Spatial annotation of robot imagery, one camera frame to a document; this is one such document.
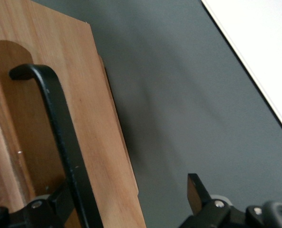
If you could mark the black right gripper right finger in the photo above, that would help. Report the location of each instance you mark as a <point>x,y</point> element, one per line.
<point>197,197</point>

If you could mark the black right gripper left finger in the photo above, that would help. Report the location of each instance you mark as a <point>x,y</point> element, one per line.
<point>36,211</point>

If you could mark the light wooden drawer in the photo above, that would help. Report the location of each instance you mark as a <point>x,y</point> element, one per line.
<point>83,83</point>

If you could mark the beige plastic tray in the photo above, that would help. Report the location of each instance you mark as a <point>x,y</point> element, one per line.
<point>262,35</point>

